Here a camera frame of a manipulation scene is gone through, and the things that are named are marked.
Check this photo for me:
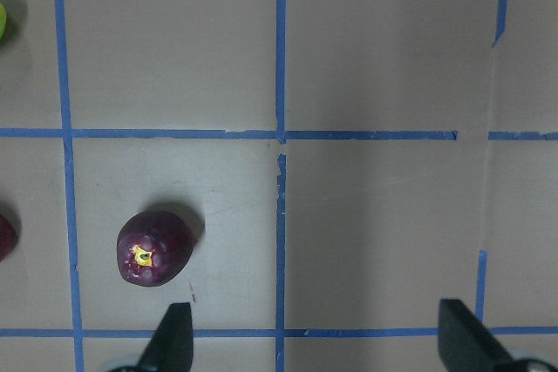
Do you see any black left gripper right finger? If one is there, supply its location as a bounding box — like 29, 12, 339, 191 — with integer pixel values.
438, 299, 516, 372

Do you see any dark purple apple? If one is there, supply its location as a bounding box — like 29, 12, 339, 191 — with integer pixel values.
116, 211, 196, 287

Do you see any red apple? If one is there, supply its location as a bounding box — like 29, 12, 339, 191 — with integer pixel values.
0, 215, 17, 260

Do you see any green apple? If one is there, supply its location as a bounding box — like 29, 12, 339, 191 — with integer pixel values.
0, 3, 7, 39

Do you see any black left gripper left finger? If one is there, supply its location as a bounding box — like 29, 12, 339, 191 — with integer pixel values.
136, 302, 193, 372

